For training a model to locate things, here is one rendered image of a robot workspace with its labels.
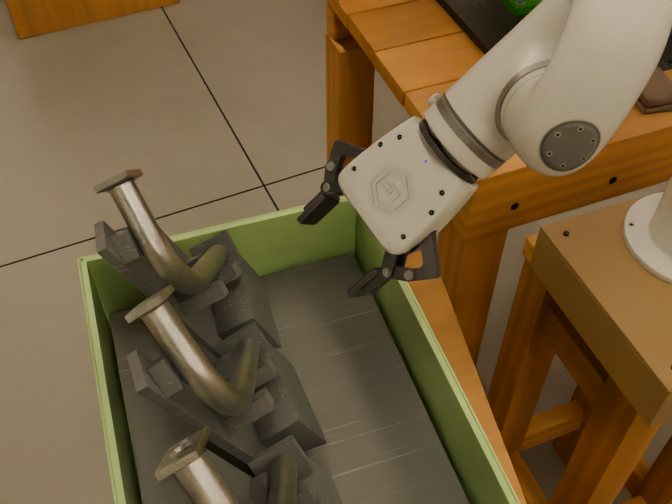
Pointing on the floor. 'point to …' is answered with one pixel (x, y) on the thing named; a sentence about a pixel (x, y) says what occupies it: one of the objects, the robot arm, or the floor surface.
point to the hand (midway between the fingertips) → (335, 252)
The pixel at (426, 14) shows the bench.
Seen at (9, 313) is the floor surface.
